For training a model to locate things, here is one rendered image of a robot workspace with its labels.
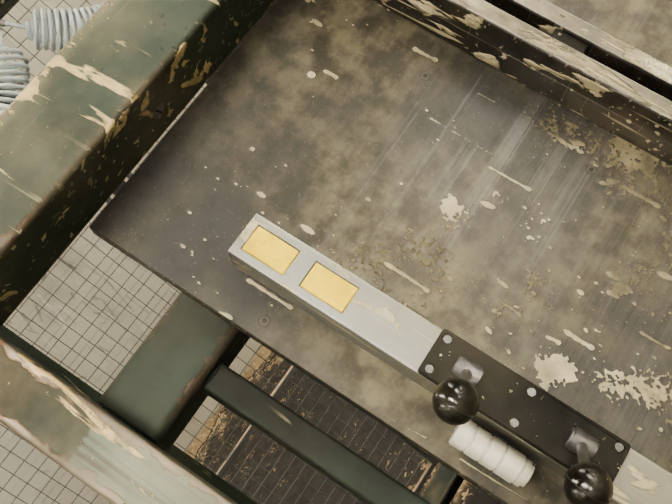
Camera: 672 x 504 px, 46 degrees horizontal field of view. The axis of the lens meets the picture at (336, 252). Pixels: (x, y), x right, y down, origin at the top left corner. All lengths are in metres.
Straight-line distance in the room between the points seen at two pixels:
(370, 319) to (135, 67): 0.34
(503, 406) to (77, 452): 0.39
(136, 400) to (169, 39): 0.37
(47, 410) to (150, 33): 0.38
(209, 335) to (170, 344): 0.04
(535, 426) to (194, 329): 0.36
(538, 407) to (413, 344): 0.13
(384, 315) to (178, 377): 0.23
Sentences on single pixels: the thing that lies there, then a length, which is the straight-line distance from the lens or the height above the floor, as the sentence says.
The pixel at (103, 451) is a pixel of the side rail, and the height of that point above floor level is 1.70.
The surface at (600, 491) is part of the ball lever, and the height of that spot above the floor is 1.45.
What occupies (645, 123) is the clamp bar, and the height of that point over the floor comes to 1.48.
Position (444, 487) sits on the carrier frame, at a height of 0.79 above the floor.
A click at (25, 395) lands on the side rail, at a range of 0.78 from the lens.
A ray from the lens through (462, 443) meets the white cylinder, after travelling 0.77.
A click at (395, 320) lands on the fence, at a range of 0.76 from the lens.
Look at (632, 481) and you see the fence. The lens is 0.79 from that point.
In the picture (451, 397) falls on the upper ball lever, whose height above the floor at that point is 1.56.
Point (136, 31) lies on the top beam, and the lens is 0.85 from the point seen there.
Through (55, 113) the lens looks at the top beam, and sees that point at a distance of 0.82.
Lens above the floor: 1.90
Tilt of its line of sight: 19 degrees down
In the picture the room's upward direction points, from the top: 49 degrees counter-clockwise
